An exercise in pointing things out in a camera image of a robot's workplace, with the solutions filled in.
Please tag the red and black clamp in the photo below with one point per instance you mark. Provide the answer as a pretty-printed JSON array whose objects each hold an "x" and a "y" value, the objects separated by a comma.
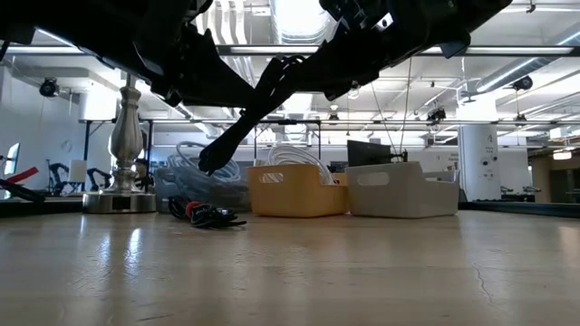
[{"x": 18, "y": 174}]

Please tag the silver ceiling air duct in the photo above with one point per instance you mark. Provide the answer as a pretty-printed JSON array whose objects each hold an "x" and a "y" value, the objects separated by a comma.
[{"x": 299, "y": 18}]

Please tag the white box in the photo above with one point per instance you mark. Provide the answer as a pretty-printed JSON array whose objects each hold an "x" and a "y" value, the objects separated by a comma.
[{"x": 78, "y": 171}]

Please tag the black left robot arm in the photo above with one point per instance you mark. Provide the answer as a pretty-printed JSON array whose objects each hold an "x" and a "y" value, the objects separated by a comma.
[{"x": 68, "y": 22}]

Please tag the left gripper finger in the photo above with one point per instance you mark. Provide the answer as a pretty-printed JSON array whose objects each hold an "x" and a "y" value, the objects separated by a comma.
[{"x": 213, "y": 81}]

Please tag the grey plastic bin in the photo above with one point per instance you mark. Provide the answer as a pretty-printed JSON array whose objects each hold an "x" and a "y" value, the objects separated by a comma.
[{"x": 403, "y": 199}]

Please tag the silver lamp with white shade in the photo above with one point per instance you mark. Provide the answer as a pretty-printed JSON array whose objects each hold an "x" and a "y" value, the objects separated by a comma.
[{"x": 127, "y": 149}]

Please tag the black computer monitor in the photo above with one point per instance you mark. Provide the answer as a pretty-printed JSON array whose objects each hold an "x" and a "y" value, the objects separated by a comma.
[{"x": 367, "y": 154}]

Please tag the black ceiling spotlight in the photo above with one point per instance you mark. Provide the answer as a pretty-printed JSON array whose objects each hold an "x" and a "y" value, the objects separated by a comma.
[
  {"x": 49, "y": 87},
  {"x": 436, "y": 115},
  {"x": 524, "y": 83}
]

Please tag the lit wall lamp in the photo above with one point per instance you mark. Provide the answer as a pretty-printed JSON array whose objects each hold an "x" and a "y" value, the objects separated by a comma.
[{"x": 562, "y": 155}]

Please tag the clear plastic bin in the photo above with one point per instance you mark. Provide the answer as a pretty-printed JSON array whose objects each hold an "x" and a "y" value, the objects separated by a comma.
[{"x": 163, "y": 199}]

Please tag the lit computer monitor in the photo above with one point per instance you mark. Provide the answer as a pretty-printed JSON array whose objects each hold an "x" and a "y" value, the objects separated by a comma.
[{"x": 12, "y": 160}]

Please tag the yellow plastic bin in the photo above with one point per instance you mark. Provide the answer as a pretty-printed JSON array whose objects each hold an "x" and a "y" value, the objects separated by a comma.
[{"x": 294, "y": 199}]

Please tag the white round pillar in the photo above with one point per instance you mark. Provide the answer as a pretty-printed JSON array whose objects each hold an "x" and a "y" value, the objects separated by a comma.
[{"x": 478, "y": 158}]

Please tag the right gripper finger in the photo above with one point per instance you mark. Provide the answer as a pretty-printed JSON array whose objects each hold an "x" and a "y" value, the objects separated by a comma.
[{"x": 281, "y": 81}]

